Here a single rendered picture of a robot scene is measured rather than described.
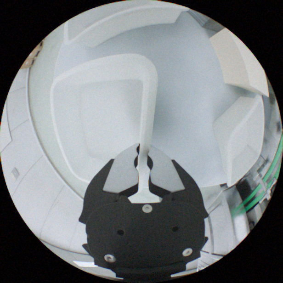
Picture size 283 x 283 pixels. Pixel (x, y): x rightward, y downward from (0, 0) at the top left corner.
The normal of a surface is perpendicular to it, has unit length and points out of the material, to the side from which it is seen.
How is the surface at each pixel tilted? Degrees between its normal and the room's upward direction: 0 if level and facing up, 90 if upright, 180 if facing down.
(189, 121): 0
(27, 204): 90
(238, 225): 90
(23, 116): 90
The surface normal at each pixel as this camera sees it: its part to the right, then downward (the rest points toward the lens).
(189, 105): -0.10, 0.47
